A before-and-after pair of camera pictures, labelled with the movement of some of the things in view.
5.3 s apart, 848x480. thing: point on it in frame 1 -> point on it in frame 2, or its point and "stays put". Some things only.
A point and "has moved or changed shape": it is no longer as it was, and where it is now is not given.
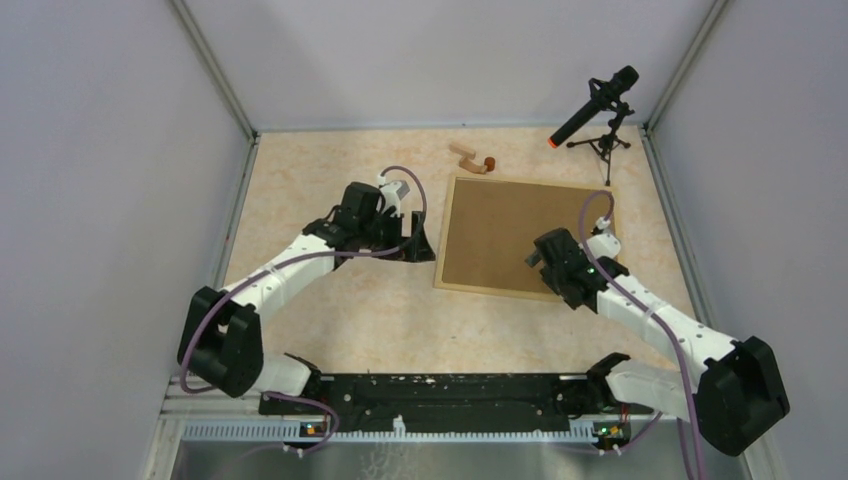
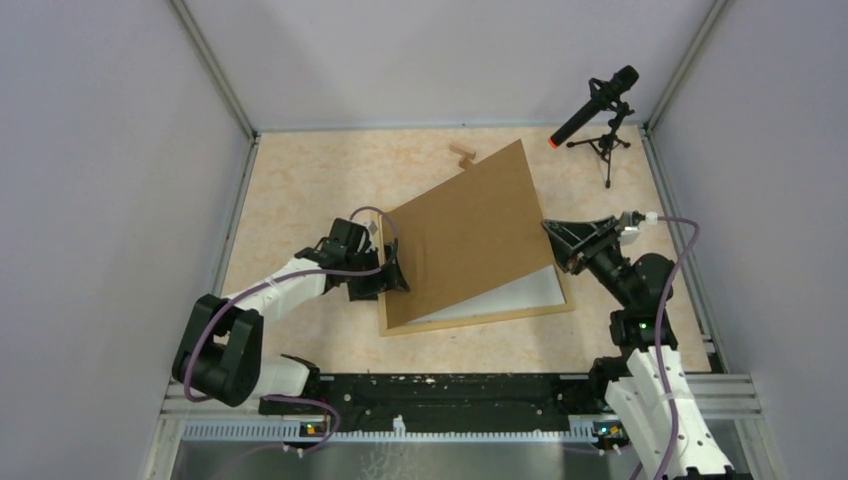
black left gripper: [419, 250] -> [390, 278]
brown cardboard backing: [494, 225] has moved or changed shape
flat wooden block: [462, 151] stays put
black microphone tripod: [607, 143] stays put
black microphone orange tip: [601, 94] stays put
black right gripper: [548, 275] -> [567, 237]
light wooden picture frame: [506, 292] -> [430, 325]
